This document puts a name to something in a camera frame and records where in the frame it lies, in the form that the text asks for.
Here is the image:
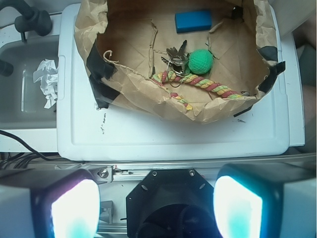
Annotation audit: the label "multicolour twisted rope toy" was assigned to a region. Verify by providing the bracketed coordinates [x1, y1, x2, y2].
[143, 71, 252, 116]

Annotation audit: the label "glowing white gripper right finger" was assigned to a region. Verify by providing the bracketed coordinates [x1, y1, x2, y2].
[213, 163, 317, 238]

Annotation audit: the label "white plastic bin lid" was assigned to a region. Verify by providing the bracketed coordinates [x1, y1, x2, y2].
[56, 4, 290, 162]

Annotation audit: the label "black cable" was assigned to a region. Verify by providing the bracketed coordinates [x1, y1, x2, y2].
[0, 129, 60, 161]

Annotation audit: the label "silver keys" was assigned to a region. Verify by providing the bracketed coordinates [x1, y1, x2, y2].
[161, 40, 190, 79]

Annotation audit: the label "brown paper bag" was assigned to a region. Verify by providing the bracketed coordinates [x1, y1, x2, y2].
[74, 0, 285, 124]

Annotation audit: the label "crumpled white paper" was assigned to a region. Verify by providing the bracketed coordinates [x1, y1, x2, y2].
[33, 59, 58, 109]

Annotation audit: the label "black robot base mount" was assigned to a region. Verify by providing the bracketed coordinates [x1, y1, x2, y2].
[126, 169, 221, 238]

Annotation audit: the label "aluminium extrusion rail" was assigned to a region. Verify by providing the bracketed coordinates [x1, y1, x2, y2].
[53, 154, 317, 184]

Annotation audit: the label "glowing white gripper left finger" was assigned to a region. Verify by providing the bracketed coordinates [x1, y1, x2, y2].
[0, 169, 101, 238]

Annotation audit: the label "grey plastic tub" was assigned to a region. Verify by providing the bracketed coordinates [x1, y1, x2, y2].
[0, 35, 59, 130]

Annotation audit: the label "green dimpled ball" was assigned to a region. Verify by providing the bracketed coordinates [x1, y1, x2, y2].
[188, 49, 213, 74]

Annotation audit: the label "blue rectangular block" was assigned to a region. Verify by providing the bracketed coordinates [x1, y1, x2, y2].
[174, 10, 212, 34]

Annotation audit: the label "black clamp stand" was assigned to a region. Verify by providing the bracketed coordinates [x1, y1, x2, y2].
[0, 0, 53, 43]

